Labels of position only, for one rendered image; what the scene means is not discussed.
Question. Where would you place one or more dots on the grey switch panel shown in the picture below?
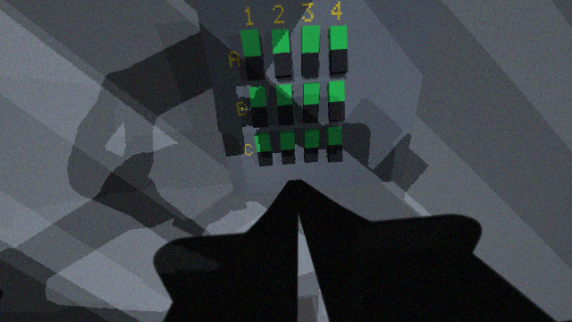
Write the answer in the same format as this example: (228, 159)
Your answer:
(325, 91)

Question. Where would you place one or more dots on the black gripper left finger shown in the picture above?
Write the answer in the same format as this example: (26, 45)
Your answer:
(267, 253)

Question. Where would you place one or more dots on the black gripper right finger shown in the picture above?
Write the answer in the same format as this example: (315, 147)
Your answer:
(341, 244)

